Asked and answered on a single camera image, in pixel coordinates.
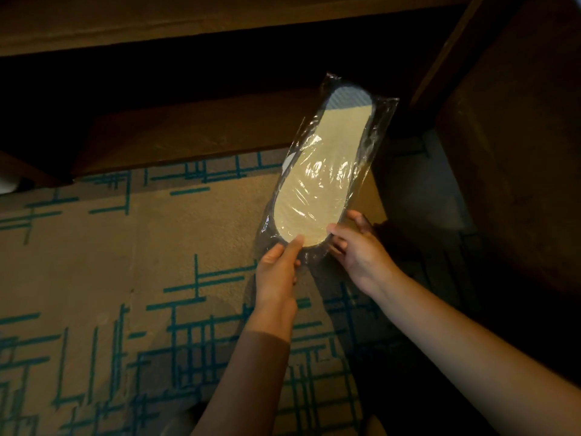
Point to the person's right hand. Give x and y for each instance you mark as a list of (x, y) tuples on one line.
[(363, 258)]

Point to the person's left hand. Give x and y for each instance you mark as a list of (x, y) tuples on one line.
[(275, 274)]

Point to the person's left thumb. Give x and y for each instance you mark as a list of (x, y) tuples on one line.
[(293, 249)]

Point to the person's right thumb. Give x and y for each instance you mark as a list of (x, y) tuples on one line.
[(339, 235)]

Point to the slippers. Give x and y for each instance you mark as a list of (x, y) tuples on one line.
[(320, 163)]

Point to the person's left forearm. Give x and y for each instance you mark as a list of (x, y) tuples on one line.
[(247, 374)]

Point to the person's right forearm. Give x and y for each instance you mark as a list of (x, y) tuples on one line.
[(467, 354)]

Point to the dark wooden furniture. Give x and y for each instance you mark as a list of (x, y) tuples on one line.
[(290, 81)]

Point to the white object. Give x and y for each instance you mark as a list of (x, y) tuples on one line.
[(8, 182)]

